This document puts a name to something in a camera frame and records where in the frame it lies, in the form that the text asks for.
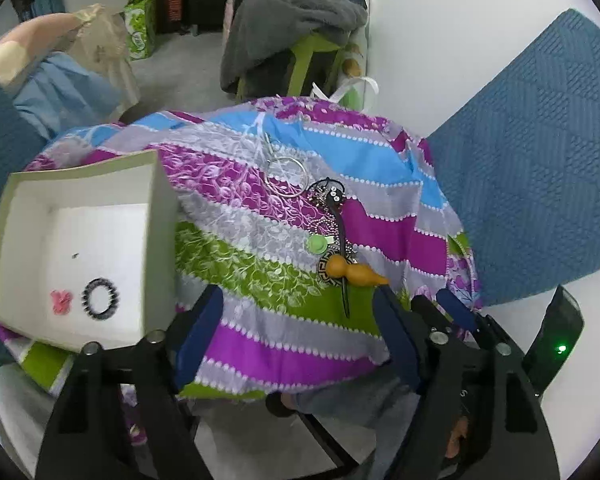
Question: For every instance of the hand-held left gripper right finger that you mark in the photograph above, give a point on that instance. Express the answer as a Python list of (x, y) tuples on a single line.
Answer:
[(395, 335)]

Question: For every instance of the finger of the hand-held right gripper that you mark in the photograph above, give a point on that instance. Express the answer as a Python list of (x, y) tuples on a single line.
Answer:
[(455, 310)]

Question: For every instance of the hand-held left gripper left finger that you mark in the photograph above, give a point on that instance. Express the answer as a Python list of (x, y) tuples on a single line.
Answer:
[(200, 330)]

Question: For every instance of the black hair stick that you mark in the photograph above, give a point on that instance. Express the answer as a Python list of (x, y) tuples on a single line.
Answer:
[(346, 300)]

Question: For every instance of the orange gourd pendant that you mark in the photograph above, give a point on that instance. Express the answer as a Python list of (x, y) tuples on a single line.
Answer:
[(350, 271)]

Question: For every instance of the small green round charm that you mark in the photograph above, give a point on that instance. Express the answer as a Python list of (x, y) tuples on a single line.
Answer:
[(316, 244)]

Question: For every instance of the white cardboard box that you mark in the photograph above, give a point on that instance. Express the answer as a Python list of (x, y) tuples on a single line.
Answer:
[(100, 240)]

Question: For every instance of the person's grey trousers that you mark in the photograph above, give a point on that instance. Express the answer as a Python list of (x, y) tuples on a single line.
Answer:
[(370, 410)]

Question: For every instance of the colourful striped floral cloth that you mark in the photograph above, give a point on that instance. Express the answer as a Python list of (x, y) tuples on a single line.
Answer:
[(280, 330)]

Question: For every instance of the pink butterfly hair clip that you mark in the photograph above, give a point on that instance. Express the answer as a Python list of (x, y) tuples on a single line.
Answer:
[(60, 301)]

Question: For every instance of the blue textured blanket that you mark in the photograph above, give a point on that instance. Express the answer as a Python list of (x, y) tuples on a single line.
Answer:
[(530, 160), (0, 160)]

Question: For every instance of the light blue cloth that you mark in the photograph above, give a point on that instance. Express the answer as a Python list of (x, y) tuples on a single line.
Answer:
[(65, 95)]

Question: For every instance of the floral white bag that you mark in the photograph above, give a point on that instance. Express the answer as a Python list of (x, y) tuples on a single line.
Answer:
[(360, 55)]

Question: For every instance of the green chair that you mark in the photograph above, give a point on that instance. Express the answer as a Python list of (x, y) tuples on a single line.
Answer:
[(307, 50)]

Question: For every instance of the beige plastic bag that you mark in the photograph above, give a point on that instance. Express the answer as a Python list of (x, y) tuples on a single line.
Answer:
[(105, 45)]

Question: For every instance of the green printed bag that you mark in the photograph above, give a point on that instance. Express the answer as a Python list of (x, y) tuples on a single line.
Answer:
[(140, 25)]

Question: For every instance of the grey fleece coat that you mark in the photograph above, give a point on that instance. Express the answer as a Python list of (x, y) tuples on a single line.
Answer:
[(280, 15)]

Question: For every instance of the orange basket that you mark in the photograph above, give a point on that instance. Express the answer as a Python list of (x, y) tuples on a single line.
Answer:
[(170, 5)]

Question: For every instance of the pink pillow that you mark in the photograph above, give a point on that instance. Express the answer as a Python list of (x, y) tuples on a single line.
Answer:
[(25, 42)]

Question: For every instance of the black metal frame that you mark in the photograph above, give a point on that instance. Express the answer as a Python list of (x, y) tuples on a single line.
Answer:
[(330, 440)]

